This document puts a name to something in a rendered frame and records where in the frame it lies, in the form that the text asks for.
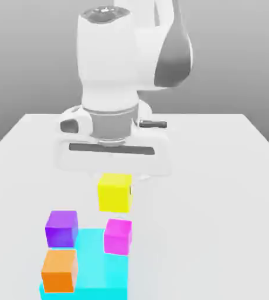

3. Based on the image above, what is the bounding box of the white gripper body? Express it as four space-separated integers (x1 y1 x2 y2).
54 134 173 178

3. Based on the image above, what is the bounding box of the small yellow cube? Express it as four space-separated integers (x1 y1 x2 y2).
97 173 134 214

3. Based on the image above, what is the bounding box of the small magenta cube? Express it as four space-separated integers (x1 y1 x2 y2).
103 218 133 256

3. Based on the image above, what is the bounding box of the small purple cube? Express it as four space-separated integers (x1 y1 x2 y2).
45 210 79 248

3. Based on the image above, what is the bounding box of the small orange cube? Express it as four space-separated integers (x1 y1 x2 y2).
40 249 78 294

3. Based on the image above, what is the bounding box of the large cyan box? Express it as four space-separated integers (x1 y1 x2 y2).
39 228 128 300

